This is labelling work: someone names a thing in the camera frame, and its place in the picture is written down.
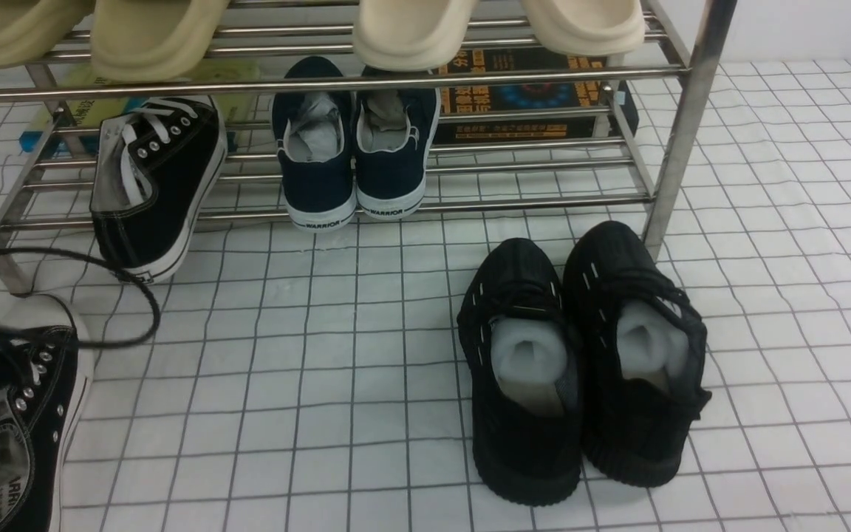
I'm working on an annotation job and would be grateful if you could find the steel shoe rack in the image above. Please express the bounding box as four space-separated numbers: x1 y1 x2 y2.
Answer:
0 1 736 256

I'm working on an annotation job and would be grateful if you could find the black canvas sneaker on rack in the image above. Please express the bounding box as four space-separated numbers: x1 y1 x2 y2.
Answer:
90 95 228 284

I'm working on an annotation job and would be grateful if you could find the left black knit sneaker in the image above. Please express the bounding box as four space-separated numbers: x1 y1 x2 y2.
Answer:
457 238 582 506

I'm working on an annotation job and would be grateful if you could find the black knit sneaker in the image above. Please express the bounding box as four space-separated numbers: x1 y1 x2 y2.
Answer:
563 221 711 488
457 238 582 506

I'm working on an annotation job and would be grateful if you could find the right navy canvas shoe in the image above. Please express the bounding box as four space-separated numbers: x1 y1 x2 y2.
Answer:
354 88 440 221

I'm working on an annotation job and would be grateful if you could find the navy canvas shoe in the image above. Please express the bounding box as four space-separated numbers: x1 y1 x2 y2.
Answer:
354 88 440 221
270 89 358 233

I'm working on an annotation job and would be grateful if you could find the left navy canvas shoe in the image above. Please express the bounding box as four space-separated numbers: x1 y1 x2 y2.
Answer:
270 89 358 233

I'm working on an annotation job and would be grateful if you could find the right black knit sneaker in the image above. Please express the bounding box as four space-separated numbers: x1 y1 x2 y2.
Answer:
563 221 711 488

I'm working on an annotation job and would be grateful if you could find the cream slipper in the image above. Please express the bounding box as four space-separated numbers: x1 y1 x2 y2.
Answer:
521 1 647 57
352 1 477 72

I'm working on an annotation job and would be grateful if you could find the black printed box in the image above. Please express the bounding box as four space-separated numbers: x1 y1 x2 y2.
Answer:
435 47 607 145

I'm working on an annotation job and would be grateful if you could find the far right cream slipper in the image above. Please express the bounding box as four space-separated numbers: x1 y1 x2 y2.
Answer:
521 1 647 57

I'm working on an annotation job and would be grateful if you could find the beige slipper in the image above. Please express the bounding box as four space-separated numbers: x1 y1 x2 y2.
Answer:
90 1 229 82
0 1 95 68

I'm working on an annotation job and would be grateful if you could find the black canvas sneaker on floor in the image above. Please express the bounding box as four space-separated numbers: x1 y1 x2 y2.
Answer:
0 294 94 531

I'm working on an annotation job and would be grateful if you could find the far left beige slipper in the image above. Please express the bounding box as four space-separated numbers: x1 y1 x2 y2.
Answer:
0 1 95 68

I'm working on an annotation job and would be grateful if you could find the black cable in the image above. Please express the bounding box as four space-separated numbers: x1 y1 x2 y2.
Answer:
0 248 162 350

